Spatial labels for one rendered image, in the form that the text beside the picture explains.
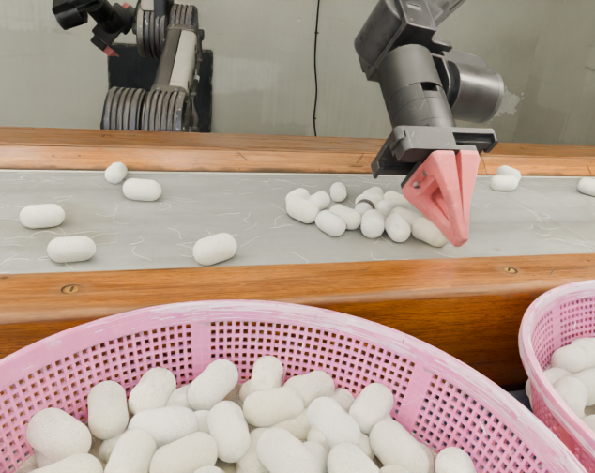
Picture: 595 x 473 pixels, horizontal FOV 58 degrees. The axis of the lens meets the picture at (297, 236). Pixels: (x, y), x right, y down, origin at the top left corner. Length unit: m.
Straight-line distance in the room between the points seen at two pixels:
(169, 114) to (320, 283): 0.56
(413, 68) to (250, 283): 0.29
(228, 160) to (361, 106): 2.10
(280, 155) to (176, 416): 0.47
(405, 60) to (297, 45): 2.08
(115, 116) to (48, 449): 0.66
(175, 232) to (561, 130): 2.57
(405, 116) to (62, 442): 0.39
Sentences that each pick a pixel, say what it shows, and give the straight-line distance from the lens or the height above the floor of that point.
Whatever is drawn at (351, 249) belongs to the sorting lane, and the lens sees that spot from 0.47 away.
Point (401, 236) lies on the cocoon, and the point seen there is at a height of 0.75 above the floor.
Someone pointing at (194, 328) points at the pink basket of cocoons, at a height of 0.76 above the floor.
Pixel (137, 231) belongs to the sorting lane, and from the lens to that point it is 0.49.
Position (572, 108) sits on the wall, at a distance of 2.88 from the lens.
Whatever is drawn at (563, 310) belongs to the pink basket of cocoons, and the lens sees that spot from 0.41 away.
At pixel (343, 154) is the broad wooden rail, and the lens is 0.72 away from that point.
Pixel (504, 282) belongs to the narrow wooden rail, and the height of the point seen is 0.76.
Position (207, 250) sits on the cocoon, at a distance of 0.41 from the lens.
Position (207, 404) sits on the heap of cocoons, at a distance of 0.29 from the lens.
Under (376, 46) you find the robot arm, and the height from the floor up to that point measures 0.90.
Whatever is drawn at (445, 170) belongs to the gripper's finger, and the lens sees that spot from 0.47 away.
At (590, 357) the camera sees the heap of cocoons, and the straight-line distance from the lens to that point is 0.39.
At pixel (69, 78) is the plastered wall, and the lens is 2.58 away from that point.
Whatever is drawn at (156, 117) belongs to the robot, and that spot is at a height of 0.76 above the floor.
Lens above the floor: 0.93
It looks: 22 degrees down
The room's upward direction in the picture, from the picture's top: 6 degrees clockwise
